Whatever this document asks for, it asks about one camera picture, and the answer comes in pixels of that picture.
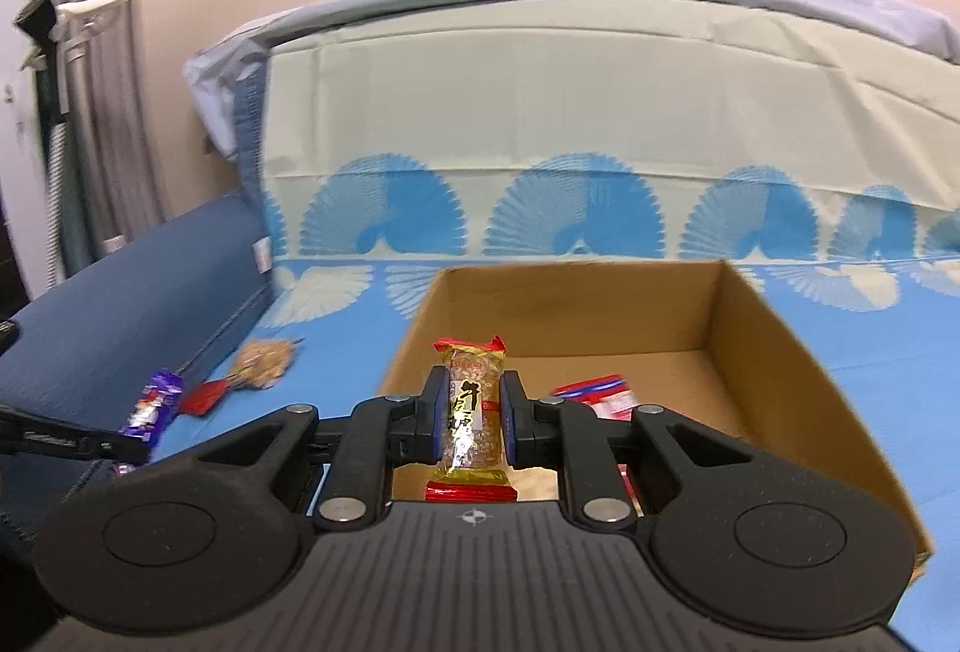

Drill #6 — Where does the red white snack packet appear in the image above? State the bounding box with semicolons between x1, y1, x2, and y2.
553;373;637;424

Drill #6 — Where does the blue fan-print cloth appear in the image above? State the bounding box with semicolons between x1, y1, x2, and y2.
161;14;960;652

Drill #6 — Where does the black clamp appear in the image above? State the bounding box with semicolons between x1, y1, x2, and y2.
13;0;68;119

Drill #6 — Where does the plain red snack packet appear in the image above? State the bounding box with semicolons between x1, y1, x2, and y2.
180;378;230;417

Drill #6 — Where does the cardboard box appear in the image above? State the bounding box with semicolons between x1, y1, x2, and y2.
379;259;935;585

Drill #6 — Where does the purple snack packet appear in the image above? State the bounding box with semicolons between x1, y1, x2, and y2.
111;368;185;477

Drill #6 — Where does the blue fabric cushion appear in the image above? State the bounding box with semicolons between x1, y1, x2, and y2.
0;190;272;552

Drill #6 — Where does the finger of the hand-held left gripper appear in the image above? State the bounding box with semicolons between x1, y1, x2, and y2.
0;403;155;467

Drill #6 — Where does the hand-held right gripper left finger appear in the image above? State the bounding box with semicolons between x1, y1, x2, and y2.
186;367;451;534

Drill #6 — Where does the white braided cable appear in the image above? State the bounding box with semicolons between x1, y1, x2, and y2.
43;119;70;289

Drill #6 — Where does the clear bag of brown snacks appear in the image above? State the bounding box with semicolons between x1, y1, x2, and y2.
225;337;305;392

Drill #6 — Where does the teal grey curtain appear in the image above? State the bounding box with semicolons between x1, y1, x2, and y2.
30;0;172;293

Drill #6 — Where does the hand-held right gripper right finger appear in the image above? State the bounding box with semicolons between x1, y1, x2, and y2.
500;368;757;533

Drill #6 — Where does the red-ended brown snack bar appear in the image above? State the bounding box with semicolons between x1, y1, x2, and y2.
424;335;520;504

